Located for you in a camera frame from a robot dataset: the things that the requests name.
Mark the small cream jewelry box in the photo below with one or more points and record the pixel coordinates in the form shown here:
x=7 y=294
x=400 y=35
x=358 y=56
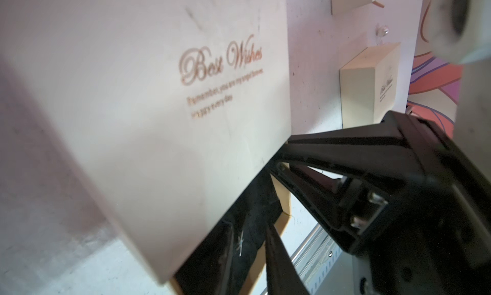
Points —
x=368 y=85

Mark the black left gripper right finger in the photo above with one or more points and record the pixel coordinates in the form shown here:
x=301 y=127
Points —
x=282 y=277

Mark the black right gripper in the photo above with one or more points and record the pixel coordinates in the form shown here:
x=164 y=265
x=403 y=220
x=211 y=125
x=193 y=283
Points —
x=411 y=208

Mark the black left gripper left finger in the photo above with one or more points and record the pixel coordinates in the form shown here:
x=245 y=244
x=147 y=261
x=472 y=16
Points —
x=208 y=269

